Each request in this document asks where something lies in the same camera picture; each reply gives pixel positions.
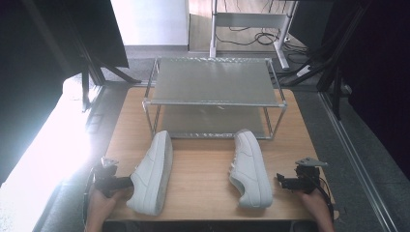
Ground white power strip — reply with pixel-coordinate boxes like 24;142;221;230
295;65;312;77

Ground white sneaker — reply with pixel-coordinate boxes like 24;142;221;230
126;130;174;217
228;129;274;210

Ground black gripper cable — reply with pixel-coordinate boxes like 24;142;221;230
309;176;336;220

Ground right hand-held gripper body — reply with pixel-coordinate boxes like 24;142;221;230
291;157;329;195

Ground black floor cables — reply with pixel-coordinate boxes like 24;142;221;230
215;25;310;66

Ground aluminium floor rail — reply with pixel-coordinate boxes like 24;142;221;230
316;91;399;232

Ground black curtain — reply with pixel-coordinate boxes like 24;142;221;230
322;0;410;182
0;0;130;187

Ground white desk frame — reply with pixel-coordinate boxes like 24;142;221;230
209;0;300;71

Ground person's right hand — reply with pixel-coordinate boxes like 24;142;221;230
295;188;333;218

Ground black metal stand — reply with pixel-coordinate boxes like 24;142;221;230
66;18;143;114
277;0;371;121

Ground grey metal shoe rack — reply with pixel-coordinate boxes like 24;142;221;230
141;56;288;141

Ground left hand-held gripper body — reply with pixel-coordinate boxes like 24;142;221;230
93;156;120;198

